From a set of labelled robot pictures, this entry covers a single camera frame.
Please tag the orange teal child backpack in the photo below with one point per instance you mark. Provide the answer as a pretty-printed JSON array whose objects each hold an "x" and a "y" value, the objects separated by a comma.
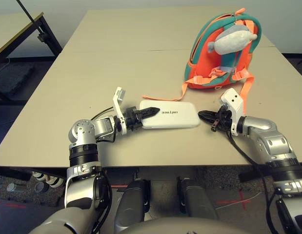
[{"x": 204, "y": 56}]

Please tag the grey robot leg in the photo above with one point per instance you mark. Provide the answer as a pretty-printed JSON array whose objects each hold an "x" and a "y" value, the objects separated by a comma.
[
  {"x": 197, "y": 200},
  {"x": 131, "y": 202}
]

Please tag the red floor tape cross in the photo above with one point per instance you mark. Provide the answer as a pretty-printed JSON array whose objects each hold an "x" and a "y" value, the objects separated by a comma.
[{"x": 241, "y": 201}]

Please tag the grey left robot leg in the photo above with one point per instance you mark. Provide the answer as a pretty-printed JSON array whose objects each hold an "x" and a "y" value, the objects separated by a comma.
[{"x": 131, "y": 202}]

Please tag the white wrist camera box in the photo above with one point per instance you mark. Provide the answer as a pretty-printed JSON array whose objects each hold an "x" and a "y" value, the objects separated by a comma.
[
  {"x": 232, "y": 98},
  {"x": 119, "y": 95}
]

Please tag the thin black rod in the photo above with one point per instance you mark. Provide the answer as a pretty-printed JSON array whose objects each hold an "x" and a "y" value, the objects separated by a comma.
[{"x": 24, "y": 10}]

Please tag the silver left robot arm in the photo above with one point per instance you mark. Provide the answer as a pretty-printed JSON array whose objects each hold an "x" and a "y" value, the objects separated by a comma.
[{"x": 82, "y": 131}]

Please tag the grey metal cylinder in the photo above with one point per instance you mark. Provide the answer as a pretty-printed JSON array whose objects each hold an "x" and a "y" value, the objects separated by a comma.
[{"x": 39, "y": 187}]

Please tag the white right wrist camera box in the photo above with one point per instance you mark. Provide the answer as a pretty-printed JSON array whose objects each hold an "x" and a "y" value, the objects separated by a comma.
[{"x": 232, "y": 98}]

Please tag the black foam floor mat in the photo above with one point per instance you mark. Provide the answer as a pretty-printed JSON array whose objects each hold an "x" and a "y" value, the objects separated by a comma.
[{"x": 11, "y": 80}]

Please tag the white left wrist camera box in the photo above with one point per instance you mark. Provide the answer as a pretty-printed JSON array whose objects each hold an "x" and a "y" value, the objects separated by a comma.
[{"x": 119, "y": 95}]

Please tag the white hard pencil case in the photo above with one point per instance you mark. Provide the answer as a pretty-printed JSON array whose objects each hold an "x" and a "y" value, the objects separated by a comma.
[{"x": 180, "y": 119}]

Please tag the silver metal cylinder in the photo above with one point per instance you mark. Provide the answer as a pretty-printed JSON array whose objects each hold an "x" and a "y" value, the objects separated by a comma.
[{"x": 13, "y": 187}]

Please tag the grey right robot leg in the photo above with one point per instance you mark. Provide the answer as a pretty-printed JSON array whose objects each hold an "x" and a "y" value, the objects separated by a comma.
[{"x": 197, "y": 200}]

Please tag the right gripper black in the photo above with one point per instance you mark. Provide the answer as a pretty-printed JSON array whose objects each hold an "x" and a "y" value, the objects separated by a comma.
[{"x": 225, "y": 119}]

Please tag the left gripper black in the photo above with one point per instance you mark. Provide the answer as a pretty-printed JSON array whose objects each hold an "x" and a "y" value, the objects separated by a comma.
[{"x": 132, "y": 118}]

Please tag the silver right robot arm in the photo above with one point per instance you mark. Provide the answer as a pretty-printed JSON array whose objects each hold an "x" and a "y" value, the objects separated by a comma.
[{"x": 263, "y": 136}]

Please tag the grey robot torso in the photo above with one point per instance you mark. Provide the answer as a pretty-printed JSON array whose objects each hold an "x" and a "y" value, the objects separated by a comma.
[{"x": 185, "y": 228}]

